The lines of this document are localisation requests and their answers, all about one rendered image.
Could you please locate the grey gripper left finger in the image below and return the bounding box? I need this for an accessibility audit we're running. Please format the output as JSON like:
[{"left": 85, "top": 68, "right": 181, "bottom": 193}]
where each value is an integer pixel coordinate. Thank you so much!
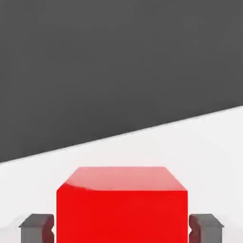
[{"left": 0, "top": 214, "right": 56, "bottom": 243}]

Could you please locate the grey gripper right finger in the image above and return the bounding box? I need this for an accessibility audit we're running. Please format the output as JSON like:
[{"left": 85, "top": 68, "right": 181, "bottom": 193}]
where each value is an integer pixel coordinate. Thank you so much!
[{"left": 188, "top": 214, "right": 243, "bottom": 243}]

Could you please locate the small red cube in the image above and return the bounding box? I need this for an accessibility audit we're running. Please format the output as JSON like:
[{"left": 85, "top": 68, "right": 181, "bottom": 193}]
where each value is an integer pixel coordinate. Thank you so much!
[{"left": 56, "top": 166, "right": 188, "bottom": 243}]

